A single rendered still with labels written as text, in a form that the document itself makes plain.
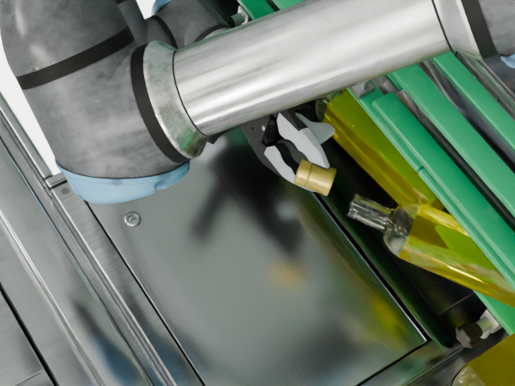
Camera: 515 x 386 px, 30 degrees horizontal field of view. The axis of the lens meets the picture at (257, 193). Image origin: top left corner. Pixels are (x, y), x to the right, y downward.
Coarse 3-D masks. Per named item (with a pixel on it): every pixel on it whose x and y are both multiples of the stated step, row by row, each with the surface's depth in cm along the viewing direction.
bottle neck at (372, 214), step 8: (352, 200) 115; (360, 200) 115; (368, 200) 115; (352, 208) 115; (360, 208) 114; (368, 208) 114; (376, 208) 115; (384, 208) 115; (352, 216) 115; (360, 216) 115; (368, 216) 114; (376, 216) 114; (384, 216) 114; (368, 224) 115; (376, 224) 115; (384, 224) 114
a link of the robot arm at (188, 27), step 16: (160, 0) 132; (176, 0) 131; (192, 0) 131; (160, 16) 129; (176, 16) 129; (192, 16) 129; (208, 16) 129; (176, 32) 128; (192, 32) 128; (208, 32) 128
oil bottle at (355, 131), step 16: (336, 96) 122; (352, 96) 122; (320, 112) 124; (336, 112) 121; (352, 112) 121; (336, 128) 123; (352, 128) 120; (368, 128) 120; (352, 144) 122; (368, 144) 119; (384, 144) 119; (368, 160) 120; (384, 160) 118; (400, 160) 117; (384, 176) 119; (400, 176) 117; (416, 176) 116; (400, 192) 118; (416, 192) 116; (432, 192) 115
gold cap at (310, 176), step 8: (304, 160) 117; (304, 168) 116; (312, 168) 117; (320, 168) 117; (328, 168) 117; (296, 176) 117; (304, 176) 116; (312, 176) 116; (320, 176) 116; (328, 176) 116; (296, 184) 118; (304, 184) 117; (312, 184) 117; (320, 184) 116; (328, 184) 116; (320, 192) 118; (328, 192) 117
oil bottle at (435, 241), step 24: (408, 216) 113; (432, 216) 113; (384, 240) 115; (408, 240) 112; (432, 240) 112; (456, 240) 112; (432, 264) 114; (456, 264) 112; (480, 264) 111; (480, 288) 114; (504, 288) 112
